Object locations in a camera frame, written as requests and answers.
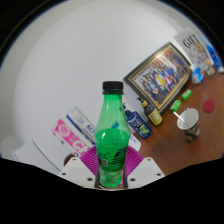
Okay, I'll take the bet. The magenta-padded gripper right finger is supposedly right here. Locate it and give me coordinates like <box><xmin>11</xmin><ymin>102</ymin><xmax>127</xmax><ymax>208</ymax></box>
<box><xmin>122</xmin><ymin>146</ymin><xmax>166</xmax><ymax>190</ymax></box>

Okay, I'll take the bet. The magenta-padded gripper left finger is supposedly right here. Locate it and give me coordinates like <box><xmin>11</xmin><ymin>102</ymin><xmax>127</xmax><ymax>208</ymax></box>
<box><xmin>57</xmin><ymin>145</ymin><xmax>101</xmax><ymax>189</ymax></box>

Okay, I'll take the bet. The green plastic drink bottle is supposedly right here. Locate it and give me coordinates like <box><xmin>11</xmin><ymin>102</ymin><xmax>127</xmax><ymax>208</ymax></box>
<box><xmin>94</xmin><ymin>80</ymin><xmax>132</xmax><ymax>188</ymax></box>

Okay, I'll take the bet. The pink white shuttlecock tube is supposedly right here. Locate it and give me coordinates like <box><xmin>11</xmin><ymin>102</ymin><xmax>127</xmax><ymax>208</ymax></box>
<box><xmin>51</xmin><ymin>118</ymin><xmax>93</xmax><ymax>158</ymax></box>

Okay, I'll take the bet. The blue white shuttlecock tube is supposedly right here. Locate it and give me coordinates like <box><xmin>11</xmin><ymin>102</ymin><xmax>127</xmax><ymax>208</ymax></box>
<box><xmin>65</xmin><ymin>106</ymin><xmax>143</xmax><ymax>153</ymax></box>

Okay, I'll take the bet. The dark blue pump bottle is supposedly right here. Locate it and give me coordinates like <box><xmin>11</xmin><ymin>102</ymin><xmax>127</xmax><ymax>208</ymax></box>
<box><xmin>123</xmin><ymin>104</ymin><xmax>153</xmax><ymax>139</ymax></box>

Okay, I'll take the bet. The amber pump bottle yellow label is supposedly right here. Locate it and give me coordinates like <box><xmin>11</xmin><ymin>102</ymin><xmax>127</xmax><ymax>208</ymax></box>
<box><xmin>138</xmin><ymin>97</ymin><xmax>163</xmax><ymax>127</ymax></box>

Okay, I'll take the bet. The patterned paper cup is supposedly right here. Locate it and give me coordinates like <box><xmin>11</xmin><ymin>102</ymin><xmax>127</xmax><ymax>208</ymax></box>
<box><xmin>176</xmin><ymin>107</ymin><xmax>201</xmax><ymax>142</ymax></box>

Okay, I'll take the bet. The white stirrer in cup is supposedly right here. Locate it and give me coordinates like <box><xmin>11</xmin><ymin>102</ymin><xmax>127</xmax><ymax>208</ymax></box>
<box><xmin>172</xmin><ymin>110</ymin><xmax>186</xmax><ymax>123</ymax></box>

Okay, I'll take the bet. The small green packet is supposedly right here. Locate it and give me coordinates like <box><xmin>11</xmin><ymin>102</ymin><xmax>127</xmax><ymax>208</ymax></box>
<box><xmin>169</xmin><ymin>99</ymin><xmax>182</xmax><ymax>113</ymax></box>
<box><xmin>181</xmin><ymin>88</ymin><xmax>193</xmax><ymax>101</ymax></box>

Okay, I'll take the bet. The flat round red coaster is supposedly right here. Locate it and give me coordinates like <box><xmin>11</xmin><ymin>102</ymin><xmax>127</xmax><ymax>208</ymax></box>
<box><xmin>202</xmin><ymin>98</ymin><xmax>217</xmax><ymax>113</ymax></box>

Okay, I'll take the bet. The framed group photo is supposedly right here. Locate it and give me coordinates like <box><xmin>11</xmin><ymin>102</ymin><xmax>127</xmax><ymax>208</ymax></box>
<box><xmin>123</xmin><ymin>41</ymin><xmax>193</xmax><ymax>116</ymax></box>

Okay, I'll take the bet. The blue tissue pack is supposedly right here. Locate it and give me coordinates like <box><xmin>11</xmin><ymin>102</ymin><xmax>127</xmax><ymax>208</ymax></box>
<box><xmin>190</xmin><ymin>65</ymin><xmax>206</xmax><ymax>85</ymax></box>

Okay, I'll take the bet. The blue detergent bottle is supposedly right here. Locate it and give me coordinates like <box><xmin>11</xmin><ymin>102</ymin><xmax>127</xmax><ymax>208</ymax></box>
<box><xmin>203</xmin><ymin>41</ymin><xmax>224</xmax><ymax>73</ymax></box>

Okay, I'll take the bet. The white paper gift bag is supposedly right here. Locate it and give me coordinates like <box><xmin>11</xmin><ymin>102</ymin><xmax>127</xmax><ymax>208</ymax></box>
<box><xmin>173</xmin><ymin>28</ymin><xmax>214</xmax><ymax>68</ymax></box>

